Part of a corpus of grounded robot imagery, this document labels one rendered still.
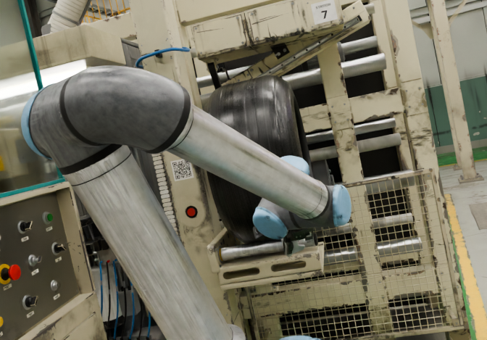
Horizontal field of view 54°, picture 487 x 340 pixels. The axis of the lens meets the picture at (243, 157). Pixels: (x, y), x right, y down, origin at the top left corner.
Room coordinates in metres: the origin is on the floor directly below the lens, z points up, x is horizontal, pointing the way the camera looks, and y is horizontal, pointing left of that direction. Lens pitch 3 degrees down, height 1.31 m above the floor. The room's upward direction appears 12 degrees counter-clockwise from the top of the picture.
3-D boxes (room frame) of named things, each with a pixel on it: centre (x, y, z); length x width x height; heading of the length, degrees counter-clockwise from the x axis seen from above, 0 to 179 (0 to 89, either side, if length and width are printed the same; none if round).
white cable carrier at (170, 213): (1.80, 0.31, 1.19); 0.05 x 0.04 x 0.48; 169
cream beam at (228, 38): (2.06, -0.22, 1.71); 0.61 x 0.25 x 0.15; 79
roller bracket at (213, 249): (1.82, 0.14, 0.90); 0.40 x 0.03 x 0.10; 169
